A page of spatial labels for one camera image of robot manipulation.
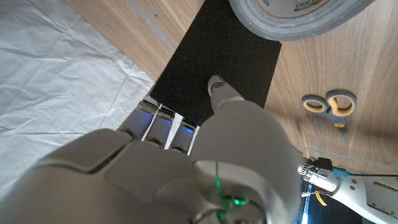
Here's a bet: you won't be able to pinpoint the scissors with orange grey handles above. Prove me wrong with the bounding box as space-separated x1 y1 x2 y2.
300 89 358 142

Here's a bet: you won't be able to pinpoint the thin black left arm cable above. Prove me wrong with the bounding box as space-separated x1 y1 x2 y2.
349 173 398 178

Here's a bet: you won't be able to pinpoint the grey duct tape roll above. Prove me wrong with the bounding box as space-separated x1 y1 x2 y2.
228 0 377 42

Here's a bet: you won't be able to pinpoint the white backdrop cloth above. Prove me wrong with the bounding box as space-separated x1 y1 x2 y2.
0 0 201 200

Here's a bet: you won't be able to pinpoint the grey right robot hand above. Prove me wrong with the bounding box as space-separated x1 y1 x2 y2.
0 74 304 224

